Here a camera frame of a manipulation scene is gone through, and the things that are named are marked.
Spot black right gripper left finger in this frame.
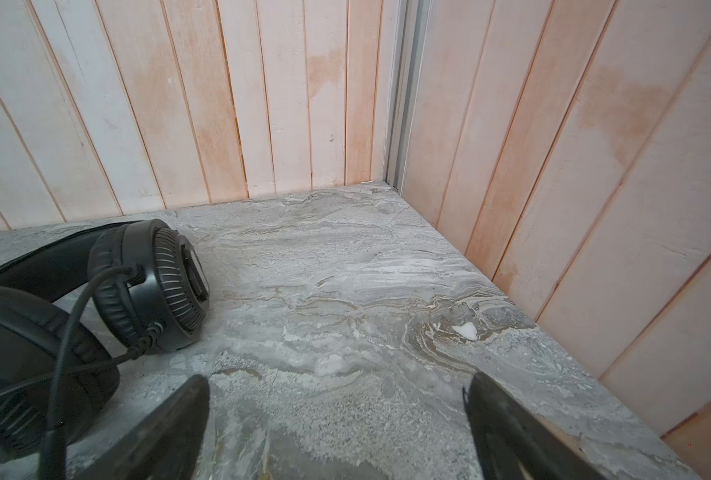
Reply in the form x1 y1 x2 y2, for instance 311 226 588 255
77 374 210 479

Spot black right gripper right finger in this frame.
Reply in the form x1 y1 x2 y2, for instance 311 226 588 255
463 371 603 479

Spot small black wired headphones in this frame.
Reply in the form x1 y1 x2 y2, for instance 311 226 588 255
0 219 210 479

